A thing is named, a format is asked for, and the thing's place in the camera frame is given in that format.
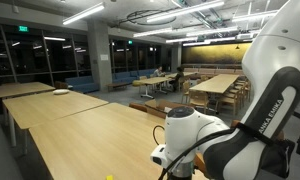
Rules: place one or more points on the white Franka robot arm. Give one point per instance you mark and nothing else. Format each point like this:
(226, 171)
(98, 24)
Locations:
(273, 66)

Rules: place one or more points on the wooden cafe table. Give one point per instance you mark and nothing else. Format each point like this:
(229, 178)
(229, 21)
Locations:
(153, 80)

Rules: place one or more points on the yellow pouf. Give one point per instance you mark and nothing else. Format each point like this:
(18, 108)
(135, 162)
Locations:
(136, 83)

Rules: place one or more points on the brown wooden chair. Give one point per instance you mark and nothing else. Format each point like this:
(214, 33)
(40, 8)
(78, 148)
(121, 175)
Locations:
(156, 106)

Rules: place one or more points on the seated person light shirt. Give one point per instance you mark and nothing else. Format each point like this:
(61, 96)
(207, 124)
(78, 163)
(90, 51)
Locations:
(158, 71)

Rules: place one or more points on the brown padded chair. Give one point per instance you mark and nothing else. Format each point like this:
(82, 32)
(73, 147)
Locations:
(137, 106)

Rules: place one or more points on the blue sofa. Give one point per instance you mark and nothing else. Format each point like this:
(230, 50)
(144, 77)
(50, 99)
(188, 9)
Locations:
(81, 83)
(123, 77)

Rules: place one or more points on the seated person dark clothes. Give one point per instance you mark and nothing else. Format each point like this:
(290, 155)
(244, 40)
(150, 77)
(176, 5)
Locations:
(178, 77)

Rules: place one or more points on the low wooden bench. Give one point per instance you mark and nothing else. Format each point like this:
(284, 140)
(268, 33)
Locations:
(116, 85)

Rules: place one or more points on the wooden dining chair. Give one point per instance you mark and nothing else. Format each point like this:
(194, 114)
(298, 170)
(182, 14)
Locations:
(246, 89)
(185, 89)
(198, 99)
(230, 100)

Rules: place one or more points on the small green exit sign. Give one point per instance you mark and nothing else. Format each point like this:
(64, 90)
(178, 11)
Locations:
(130, 42)

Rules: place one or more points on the white paper notice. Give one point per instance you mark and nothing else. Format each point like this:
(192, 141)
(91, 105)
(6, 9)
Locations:
(104, 57)

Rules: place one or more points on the linear ceiling light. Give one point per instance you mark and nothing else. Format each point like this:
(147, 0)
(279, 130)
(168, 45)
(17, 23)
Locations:
(83, 13)
(185, 10)
(253, 16)
(211, 31)
(181, 39)
(153, 32)

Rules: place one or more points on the long wooden dining table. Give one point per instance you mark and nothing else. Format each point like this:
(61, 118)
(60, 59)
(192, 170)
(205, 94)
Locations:
(216, 83)

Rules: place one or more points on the white plate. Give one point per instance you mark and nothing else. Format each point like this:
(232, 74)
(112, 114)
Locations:
(60, 91)

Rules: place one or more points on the yellow block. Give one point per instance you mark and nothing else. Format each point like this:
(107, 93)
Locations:
(109, 177)

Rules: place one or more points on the light wooden table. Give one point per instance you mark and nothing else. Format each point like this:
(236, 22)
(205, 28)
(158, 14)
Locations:
(50, 108)
(20, 90)

